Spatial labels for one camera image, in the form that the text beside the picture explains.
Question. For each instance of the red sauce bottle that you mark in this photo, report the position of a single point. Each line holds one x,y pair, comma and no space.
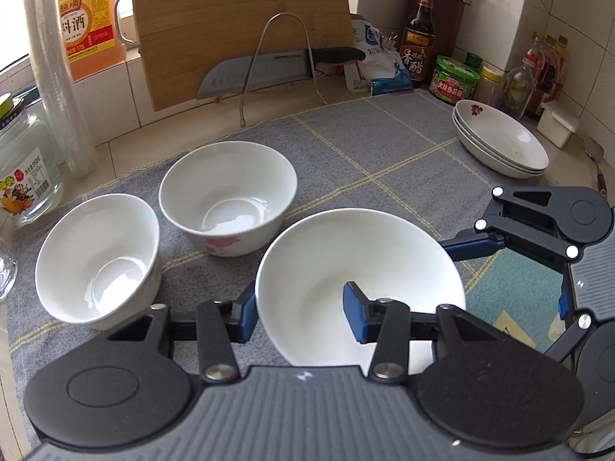
552,62

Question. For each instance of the plastic wrap roll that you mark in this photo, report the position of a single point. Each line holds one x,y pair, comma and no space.
52,75

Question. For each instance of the green lidded sauce jar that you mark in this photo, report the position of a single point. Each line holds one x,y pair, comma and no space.
452,81

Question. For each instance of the white plate with fruit print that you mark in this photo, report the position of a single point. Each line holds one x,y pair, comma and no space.
501,136

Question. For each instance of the green capped spice jar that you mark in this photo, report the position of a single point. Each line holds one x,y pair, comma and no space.
473,61

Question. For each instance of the white blue salt bag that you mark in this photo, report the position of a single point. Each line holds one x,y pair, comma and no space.
381,71

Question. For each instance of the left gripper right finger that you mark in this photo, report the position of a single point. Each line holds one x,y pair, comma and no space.
471,380

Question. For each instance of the white plastic container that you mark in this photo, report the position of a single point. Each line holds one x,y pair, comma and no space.
557,124

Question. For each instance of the grey checked table mat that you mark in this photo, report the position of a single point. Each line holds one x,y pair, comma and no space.
398,153

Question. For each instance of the clear glass bottle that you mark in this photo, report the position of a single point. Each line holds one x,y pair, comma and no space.
518,88

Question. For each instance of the knife block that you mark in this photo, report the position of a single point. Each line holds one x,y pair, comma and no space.
447,16

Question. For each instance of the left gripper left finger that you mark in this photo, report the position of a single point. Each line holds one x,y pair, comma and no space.
137,380

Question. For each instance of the yellow lidded spice jar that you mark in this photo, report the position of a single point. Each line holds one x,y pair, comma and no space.
488,88

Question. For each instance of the wooden cutting board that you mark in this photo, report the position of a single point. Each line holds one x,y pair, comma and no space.
180,41

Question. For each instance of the glass jar green lid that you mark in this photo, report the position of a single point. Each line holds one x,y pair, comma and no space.
30,176

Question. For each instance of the metal spatula wooden handle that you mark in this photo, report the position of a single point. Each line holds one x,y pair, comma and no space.
595,152

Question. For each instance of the dark vinegar bottle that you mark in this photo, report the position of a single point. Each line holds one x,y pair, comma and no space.
417,41

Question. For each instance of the orange cooking wine jug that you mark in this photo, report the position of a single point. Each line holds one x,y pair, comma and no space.
90,36

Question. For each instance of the plain white plate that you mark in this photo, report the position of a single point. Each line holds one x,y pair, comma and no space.
493,162

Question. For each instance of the kitchen knife black handle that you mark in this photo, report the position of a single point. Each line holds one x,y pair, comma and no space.
228,77

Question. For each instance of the white bowl pink flower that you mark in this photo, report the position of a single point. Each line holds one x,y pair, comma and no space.
229,198

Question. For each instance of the plain white bowl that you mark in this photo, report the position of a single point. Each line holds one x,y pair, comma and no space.
99,264

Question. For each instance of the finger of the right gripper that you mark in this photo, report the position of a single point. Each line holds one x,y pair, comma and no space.
589,345
551,225

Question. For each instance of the clear glass cup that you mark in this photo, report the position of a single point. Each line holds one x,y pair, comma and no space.
8,270

